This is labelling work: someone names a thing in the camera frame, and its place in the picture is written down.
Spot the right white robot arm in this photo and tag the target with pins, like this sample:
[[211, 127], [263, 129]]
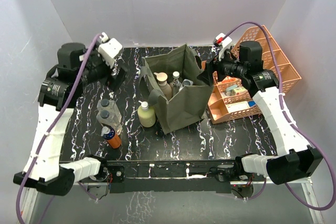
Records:
[[295, 159]]

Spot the beige pump lotion bottle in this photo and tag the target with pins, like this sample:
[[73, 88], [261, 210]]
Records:
[[163, 84]]

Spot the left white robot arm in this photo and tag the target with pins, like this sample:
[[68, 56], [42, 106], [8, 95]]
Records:
[[63, 85]]

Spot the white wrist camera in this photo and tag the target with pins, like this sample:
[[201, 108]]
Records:
[[223, 42], [109, 49]]

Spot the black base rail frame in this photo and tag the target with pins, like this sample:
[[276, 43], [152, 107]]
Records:
[[177, 176]]

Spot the clear square bottle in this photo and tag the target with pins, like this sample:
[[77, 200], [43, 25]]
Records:
[[111, 106], [110, 118]]

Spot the orange low basket tray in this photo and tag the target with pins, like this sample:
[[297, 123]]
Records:
[[223, 107]]

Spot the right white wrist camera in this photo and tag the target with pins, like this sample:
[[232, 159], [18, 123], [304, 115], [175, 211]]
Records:
[[223, 42]]

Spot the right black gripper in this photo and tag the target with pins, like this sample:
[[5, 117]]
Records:
[[210, 67]]

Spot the white rectangular bottle black cap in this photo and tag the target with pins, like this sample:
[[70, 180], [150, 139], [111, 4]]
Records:
[[185, 83]]

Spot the orange spray bottle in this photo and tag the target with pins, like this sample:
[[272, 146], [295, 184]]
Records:
[[111, 137]]

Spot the clear square bottle near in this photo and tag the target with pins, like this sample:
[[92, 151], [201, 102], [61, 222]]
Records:
[[110, 118]]

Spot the clear square bottle far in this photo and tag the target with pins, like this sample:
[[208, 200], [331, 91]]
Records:
[[111, 106]]

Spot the olive green canvas bag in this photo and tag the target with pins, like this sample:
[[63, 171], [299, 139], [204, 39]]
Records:
[[188, 105]]

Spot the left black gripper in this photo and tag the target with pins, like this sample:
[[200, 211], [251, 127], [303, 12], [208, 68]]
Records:
[[113, 82]]

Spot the orange tall file organizer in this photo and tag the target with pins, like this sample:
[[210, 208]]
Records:
[[289, 74]]

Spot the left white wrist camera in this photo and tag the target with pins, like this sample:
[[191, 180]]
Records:
[[109, 49]]

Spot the yellow-green pump soap bottle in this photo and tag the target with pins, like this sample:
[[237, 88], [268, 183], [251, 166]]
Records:
[[146, 114]]

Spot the small boxes in tray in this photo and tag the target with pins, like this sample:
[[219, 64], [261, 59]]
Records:
[[234, 90]]

